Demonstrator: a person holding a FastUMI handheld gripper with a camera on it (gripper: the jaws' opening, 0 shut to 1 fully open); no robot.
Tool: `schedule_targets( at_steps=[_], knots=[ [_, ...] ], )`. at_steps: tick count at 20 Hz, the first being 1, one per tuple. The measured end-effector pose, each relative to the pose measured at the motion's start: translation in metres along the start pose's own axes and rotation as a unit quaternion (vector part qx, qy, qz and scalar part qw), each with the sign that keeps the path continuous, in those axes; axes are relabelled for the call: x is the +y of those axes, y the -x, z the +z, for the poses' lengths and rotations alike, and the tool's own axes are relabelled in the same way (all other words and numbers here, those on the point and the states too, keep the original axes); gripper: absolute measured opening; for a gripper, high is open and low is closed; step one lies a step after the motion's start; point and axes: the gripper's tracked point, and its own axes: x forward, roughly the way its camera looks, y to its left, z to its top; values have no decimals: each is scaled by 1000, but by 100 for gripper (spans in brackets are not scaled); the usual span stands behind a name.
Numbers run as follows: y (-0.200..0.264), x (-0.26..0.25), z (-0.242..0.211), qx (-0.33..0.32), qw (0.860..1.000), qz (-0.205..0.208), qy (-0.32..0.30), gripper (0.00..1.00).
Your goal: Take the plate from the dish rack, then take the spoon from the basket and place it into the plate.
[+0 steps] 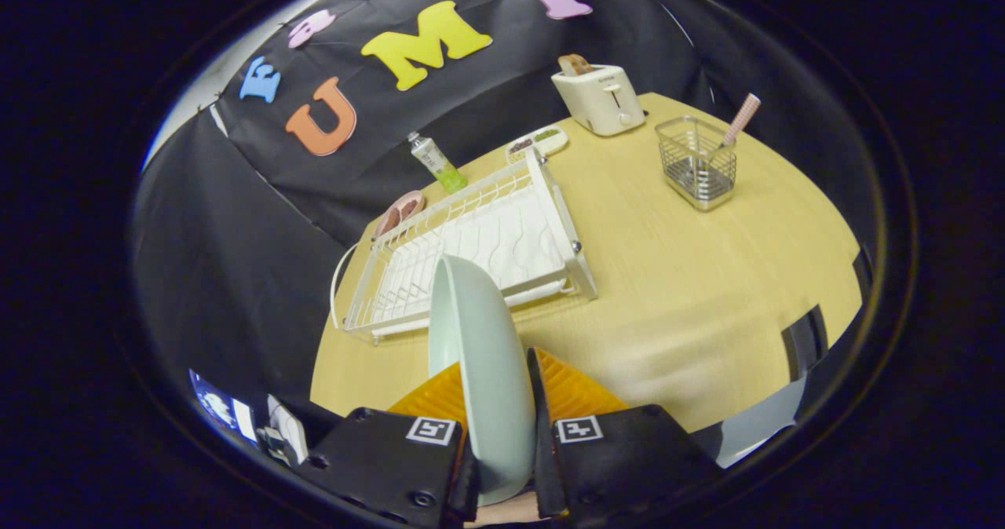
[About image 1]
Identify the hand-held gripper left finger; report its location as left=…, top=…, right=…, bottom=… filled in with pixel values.
left=294, top=360, right=481, bottom=528

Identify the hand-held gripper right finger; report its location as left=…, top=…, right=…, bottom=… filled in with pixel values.
left=526, top=347, right=723, bottom=526

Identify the light green plate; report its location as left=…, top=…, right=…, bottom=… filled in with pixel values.
left=428, top=254, right=539, bottom=508

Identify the white wire dish rack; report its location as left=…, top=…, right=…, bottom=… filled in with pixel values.
left=330, top=146, right=599, bottom=347

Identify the metal wire basket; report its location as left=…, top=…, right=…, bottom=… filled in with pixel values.
left=654, top=115, right=739, bottom=213

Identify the spoon with pink checked handle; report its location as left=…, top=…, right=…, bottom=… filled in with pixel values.
left=718, top=93, right=762, bottom=151

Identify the pink plate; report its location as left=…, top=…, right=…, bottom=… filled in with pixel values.
left=372, top=190, right=427, bottom=239

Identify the white device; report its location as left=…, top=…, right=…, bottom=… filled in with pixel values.
left=263, top=394, right=311, bottom=467

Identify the bright computer screen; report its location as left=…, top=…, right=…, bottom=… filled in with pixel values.
left=188, top=370, right=260, bottom=443

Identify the black backdrop cloth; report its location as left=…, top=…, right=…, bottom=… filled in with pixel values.
left=130, top=0, right=872, bottom=428

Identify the small black block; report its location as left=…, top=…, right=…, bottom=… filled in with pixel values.
left=781, top=304, right=829, bottom=381

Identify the clear bottle with green drink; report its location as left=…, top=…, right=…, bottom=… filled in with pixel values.
left=407, top=131, right=469, bottom=195

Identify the white divided food tray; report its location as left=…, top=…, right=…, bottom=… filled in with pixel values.
left=505, top=126, right=569, bottom=166

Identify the white toaster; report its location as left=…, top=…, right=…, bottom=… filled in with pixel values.
left=550, top=64, right=647, bottom=137

